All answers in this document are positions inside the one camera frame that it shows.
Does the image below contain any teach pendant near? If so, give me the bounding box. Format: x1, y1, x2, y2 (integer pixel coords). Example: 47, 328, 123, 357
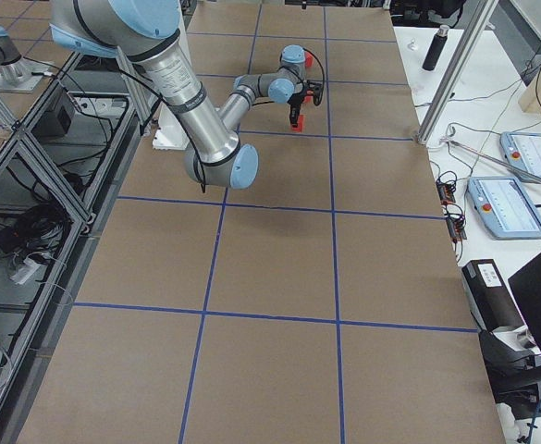
467, 176, 541, 240

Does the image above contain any black water bottle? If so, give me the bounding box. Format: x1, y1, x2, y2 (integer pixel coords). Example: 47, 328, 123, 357
422, 25, 450, 71

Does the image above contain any teach pendant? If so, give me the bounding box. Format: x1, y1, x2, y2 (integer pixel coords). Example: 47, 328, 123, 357
467, 176, 541, 240
500, 132, 541, 182

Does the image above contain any red wooden block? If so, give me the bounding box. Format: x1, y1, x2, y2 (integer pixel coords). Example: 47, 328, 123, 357
303, 50, 314, 69
290, 115, 305, 132

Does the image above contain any teach pendant far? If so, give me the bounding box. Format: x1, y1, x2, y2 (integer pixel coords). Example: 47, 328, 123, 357
500, 132, 541, 182

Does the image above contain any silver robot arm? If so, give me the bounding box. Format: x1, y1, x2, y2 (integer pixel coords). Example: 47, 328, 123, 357
50, 0, 325, 189

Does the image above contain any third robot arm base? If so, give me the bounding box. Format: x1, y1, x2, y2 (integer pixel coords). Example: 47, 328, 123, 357
0, 26, 43, 93

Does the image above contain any aluminium frame post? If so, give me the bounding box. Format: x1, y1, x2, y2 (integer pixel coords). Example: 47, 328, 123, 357
415, 0, 498, 145

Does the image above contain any black box with label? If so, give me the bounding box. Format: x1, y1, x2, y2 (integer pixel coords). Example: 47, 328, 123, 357
461, 259, 524, 332

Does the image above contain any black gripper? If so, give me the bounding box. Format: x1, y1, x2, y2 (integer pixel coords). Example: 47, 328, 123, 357
288, 80, 322, 124

